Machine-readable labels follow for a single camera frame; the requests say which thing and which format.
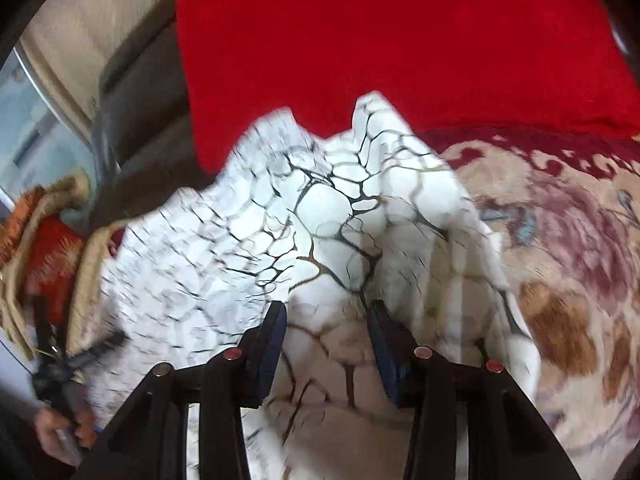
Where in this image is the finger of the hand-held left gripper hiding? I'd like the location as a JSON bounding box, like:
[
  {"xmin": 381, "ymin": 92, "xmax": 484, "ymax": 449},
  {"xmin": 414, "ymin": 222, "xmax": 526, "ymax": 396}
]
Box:
[
  {"xmin": 70, "ymin": 332, "xmax": 126, "ymax": 368},
  {"xmin": 32, "ymin": 300, "xmax": 68, "ymax": 361}
]

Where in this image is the orange patterned cloth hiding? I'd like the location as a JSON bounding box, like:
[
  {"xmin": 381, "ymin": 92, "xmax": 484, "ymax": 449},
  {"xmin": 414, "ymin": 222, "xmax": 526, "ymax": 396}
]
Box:
[{"xmin": 0, "ymin": 185, "xmax": 51, "ymax": 266}]

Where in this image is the person's left hand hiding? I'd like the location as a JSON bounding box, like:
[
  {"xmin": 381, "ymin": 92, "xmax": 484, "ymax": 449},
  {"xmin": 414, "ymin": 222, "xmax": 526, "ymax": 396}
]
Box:
[{"xmin": 36, "ymin": 400, "xmax": 99, "ymax": 466}]

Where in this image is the beige dotted curtain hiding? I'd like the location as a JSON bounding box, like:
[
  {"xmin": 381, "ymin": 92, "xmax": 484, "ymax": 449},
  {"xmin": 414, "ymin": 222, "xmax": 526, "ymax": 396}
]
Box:
[{"xmin": 20, "ymin": 0, "xmax": 196, "ymax": 116}]

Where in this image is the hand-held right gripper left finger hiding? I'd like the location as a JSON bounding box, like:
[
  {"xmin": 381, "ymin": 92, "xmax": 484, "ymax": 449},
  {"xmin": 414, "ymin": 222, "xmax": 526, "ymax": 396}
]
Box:
[{"xmin": 77, "ymin": 301, "xmax": 288, "ymax": 480}]

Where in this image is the brown leather sofa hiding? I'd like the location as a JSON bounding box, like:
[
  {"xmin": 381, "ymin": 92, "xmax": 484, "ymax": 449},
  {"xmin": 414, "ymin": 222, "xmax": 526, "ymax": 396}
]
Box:
[{"xmin": 90, "ymin": 0, "xmax": 221, "ymax": 221}]

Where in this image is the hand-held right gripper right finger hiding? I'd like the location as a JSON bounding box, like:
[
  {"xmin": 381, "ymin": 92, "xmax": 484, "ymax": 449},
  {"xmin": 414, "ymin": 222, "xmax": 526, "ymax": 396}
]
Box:
[{"xmin": 367, "ymin": 300, "xmax": 583, "ymax": 480}]

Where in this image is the floral sofa cover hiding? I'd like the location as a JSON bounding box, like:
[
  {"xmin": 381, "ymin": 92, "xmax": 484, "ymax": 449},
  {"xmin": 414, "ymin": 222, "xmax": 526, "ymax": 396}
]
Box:
[{"xmin": 65, "ymin": 127, "xmax": 640, "ymax": 461}]

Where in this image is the white crackle print coat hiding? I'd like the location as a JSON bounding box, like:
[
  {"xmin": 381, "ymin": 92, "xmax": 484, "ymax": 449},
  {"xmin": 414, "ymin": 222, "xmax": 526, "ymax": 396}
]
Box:
[{"xmin": 65, "ymin": 91, "xmax": 543, "ymax": 480}]

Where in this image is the beige padded coat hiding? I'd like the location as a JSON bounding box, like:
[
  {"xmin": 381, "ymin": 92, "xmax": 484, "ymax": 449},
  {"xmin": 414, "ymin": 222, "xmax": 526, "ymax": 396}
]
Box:
[{"xmin": 0, "ymin": 172, "xmax": 91, "ymax": 361}]

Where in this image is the large red cushion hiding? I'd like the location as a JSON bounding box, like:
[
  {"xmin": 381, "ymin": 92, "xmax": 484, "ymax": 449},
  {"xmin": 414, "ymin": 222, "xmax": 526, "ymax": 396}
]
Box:
[{"xmin": 174, "ymin": 0, "xmax": 640, "ymax": 177}]

